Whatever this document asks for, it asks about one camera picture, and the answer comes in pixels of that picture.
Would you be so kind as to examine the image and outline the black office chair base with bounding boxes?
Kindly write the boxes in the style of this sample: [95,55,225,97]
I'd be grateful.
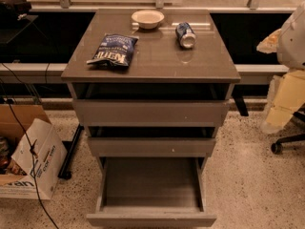
[271,112,305,155]

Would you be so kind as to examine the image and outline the black desk leg left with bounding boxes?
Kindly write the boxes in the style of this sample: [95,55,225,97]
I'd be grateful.
[58,125,84,180]

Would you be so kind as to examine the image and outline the grey middle drawer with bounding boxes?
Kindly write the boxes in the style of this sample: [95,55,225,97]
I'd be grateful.
[88,137,215,157]

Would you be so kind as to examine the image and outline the black bag on desk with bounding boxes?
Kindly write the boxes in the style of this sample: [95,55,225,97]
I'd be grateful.
[0,0,31,21]

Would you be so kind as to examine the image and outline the grey open bottom drawer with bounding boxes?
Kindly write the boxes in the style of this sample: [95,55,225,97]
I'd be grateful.
[87,157,216,228]

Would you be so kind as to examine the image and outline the black cable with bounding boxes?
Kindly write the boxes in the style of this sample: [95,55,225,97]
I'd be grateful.
[0,63,60,229]

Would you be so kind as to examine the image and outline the black desk leg right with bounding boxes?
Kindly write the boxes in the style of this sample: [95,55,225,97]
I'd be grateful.
[232,86,249,116]

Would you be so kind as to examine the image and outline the blue soda can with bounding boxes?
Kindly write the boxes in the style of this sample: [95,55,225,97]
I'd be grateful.
[175,22,196,49]

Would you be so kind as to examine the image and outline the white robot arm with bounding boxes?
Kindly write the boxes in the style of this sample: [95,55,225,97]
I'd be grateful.
[256,2,305,134]

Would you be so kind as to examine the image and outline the blue Kettle chip bag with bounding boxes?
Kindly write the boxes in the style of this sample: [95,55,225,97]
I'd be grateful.
[87,34,139,68]

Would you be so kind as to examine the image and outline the open cardboard box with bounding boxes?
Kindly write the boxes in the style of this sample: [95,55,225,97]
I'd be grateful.
[0,104,67,200]

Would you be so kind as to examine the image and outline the grey top drawer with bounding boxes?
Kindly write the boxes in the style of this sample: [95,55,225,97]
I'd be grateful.
[72,99,229,127]

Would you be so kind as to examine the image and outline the grey drawer cabinet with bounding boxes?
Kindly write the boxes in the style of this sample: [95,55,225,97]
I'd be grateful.
[60,8,242,159]

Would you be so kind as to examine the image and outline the white ceramic bowl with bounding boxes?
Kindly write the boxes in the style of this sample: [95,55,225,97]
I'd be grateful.
[132,10,165,30]

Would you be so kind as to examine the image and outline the black desk leg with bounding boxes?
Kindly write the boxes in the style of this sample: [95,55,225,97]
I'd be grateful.
[232,86,249,116]
[58,125,84,180]

